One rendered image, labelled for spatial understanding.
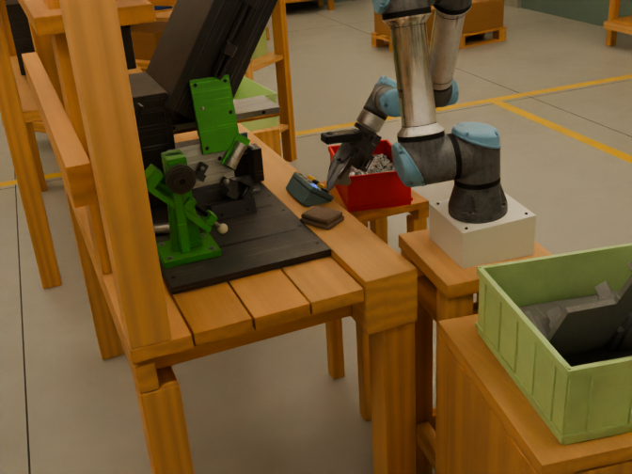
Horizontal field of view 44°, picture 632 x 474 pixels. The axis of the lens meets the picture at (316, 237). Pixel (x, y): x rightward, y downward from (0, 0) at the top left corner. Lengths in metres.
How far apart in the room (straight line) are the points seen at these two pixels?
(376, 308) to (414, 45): 0.63
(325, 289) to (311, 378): 1.24
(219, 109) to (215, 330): 0.75
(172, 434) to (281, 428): 1.02
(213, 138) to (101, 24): 0.83
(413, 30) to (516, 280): 0.62
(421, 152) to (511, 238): 0.33
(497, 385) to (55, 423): 1.86
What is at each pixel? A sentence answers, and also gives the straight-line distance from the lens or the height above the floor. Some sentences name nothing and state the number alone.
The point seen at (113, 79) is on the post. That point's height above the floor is 1.46.
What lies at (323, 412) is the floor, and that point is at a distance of 2.89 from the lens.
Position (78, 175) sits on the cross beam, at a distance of 1.64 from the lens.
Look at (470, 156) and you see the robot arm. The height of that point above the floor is 1.13.
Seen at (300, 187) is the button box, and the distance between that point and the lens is 2.29.
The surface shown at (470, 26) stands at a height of 0.21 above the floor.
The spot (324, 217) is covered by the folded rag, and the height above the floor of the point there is 0.93.
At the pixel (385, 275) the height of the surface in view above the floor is 0.90.
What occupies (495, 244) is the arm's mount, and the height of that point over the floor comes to 0.90.
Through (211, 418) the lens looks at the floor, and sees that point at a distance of 2.93.
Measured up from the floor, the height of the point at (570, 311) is 1.02.
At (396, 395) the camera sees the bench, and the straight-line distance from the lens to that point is 2.06.
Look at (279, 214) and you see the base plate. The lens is 2.21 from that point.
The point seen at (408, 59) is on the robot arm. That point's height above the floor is 1.36.
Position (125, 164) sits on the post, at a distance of 1.55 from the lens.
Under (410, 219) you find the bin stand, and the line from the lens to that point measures 2.54.
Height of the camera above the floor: 1.78
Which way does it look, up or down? 25 degrees down
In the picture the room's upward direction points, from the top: 4 degrees counter-clockwise
